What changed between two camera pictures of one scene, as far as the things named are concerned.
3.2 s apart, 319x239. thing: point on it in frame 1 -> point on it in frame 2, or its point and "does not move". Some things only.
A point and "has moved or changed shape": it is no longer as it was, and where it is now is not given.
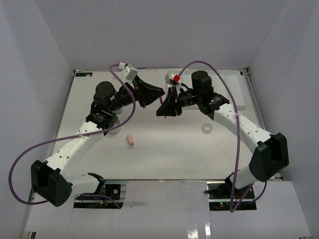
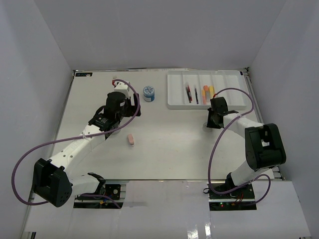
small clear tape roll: [207, 128] does not move
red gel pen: [162, 103] has moved or changed shape
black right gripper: [168, 108] -> [210, 124]
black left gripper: [145, 93] -> [132, 109]
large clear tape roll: [115, 131] does not move
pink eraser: [131, 140] does not move
